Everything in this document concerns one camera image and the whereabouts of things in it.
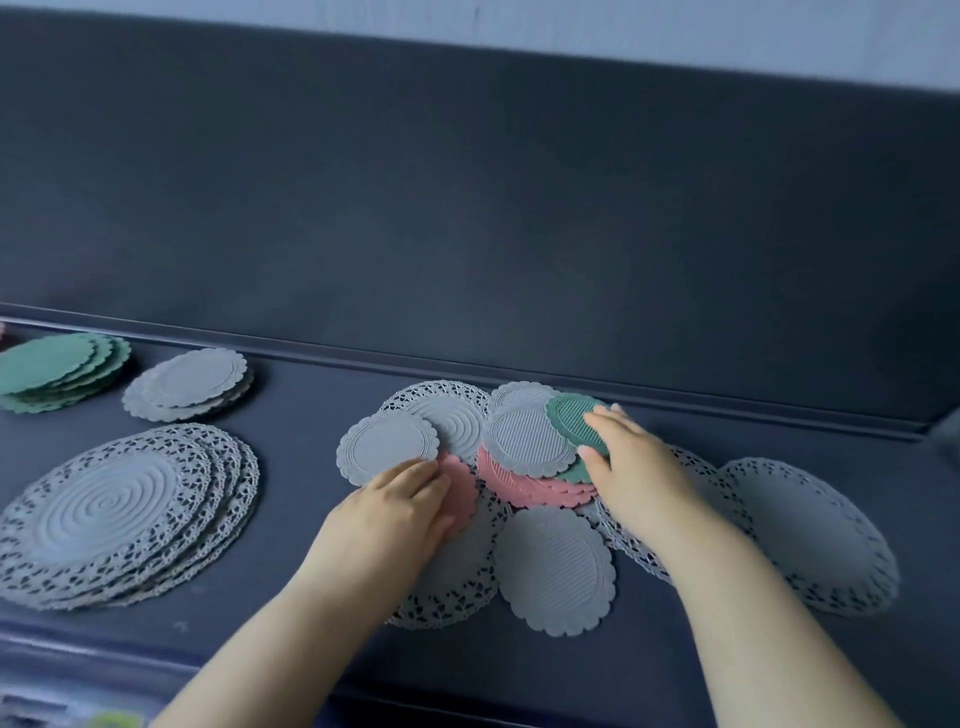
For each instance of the person's left hand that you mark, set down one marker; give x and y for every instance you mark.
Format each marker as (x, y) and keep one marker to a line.
(382, 532)

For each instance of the person's right hand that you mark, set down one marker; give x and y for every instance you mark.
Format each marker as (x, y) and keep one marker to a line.
(645, 487)

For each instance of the mixed pile of coasters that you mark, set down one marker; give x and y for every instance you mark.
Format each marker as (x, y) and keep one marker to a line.
(817, 525)

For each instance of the stack of green coasters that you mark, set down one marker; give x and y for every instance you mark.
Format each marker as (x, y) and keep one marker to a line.
(52, 367)

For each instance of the person's right forearm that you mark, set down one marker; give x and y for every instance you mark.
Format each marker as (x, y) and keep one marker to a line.
(780, 645)

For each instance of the person's left forearm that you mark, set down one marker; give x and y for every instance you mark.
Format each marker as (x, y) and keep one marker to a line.
(277, 660)

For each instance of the dark blue shelf board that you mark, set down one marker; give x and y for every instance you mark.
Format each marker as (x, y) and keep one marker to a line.
(300, 375)

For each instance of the green yellow shelf label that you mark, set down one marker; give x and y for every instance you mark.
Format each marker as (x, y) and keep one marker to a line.
(116, 721)

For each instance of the clear shelf edge rail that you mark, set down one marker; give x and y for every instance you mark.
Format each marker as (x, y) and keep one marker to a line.
(75, 675)

